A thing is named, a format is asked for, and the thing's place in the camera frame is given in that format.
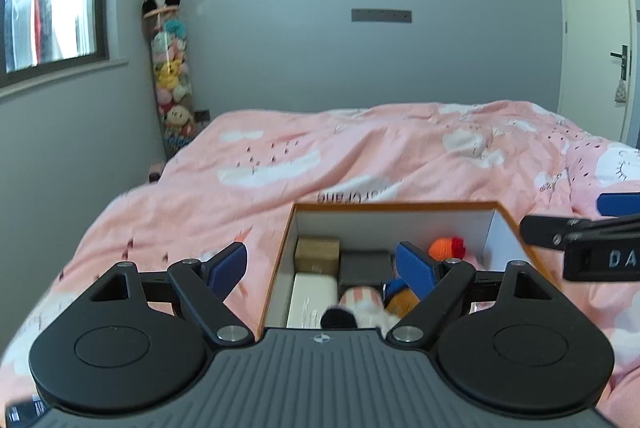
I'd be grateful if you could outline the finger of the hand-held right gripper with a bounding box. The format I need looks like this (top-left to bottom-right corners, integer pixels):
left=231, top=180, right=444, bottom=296
left=521, top=215, right=601, bottom=251
left=597, top=192, right=640, bottom=217

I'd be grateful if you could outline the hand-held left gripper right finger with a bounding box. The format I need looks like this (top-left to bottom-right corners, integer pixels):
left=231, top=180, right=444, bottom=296
left=386, top=241, right=551, bottom=349

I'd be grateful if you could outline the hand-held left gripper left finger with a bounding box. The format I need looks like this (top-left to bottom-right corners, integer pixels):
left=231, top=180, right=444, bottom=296
left=90, top=242, right=255, bottom=348

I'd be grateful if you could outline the orange crocheted toy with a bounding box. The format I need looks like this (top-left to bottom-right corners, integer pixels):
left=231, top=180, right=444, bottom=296
left=428, top=235, right=467, bottom=261

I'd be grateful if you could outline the black textured box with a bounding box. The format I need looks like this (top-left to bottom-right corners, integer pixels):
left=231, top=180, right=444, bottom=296
left=339, top=249, right=396, bottom=289

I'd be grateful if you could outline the orange cardboard box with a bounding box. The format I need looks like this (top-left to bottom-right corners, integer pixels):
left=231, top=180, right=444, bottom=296
left=257, top=201, right=546, bottom=341

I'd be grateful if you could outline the calico cat plush toy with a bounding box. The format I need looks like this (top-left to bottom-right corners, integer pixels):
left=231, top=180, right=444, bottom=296
left=320, top=278, right=421, bottom=334

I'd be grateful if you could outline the white rectangular box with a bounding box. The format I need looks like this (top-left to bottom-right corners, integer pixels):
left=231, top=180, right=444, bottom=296
left=286, top=272, right=340, bottom=329

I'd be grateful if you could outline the pink printed blanket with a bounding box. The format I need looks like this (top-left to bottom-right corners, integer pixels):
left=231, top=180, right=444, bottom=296
left=0, top=101, right=640, bottom=428

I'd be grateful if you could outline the white door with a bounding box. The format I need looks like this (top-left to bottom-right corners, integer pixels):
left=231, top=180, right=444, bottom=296
left=552, top=0, right=640, bottom=144

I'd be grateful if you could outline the clear tube of plush toys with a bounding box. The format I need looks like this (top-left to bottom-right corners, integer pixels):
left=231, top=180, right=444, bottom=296
left=142, top=6, right=198, bottom=159

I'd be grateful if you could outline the smartphone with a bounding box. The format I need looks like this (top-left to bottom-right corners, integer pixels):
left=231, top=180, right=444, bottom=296
left=2, top=400, right=48, bottom=424

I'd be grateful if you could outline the black door handle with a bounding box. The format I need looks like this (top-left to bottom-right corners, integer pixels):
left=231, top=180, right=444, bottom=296
left=610, top=44, right=630, bottom=82

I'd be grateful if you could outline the grey wall plate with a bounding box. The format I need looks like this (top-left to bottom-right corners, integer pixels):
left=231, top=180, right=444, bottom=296
left=351, top=8, right=413, bottom=24

